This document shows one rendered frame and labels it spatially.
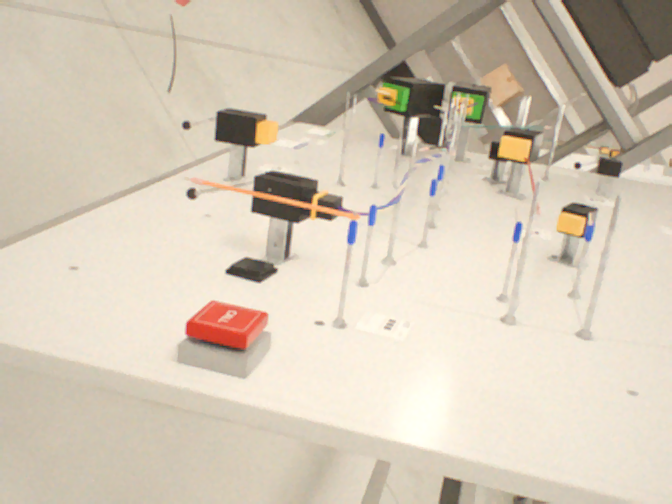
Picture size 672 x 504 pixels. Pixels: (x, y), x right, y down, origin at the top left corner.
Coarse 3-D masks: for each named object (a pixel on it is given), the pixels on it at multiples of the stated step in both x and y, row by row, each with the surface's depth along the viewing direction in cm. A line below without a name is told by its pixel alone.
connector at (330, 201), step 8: (312, 192) 80; (304, 200) 79; (312, 200) 78; (320, 200) 78; (328, 200) 78; (336, 200) 79; (304, 208) 79; (336, 208) 79; (320, 216) 79; (328, 216) 78; (336, 216) 80
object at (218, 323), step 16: (208, 304) 61; (224, 304) 61; (192, 320) 58; (208, 320) 58; (224, 320) 58; (240, 320) 59; (256, 320) 59; (192, 336) 58; (208, 336) 57; (224, 336) 57; (240, 336) 57; (256, 336) 59
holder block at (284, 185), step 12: (264, 180) 79; (276, 180) 79; (288, 180) 80; (300, 180) 80; (312, 180) 81; (264, 192) 80; (276, 192) 79; (288, 192) 79; (300, 192) 78; (252, 204) 81; (264, 204) 80; (276, 204) 79; (288, 204) 79; (276, 216) 80; (288, 216) 79; (300, 216) 79
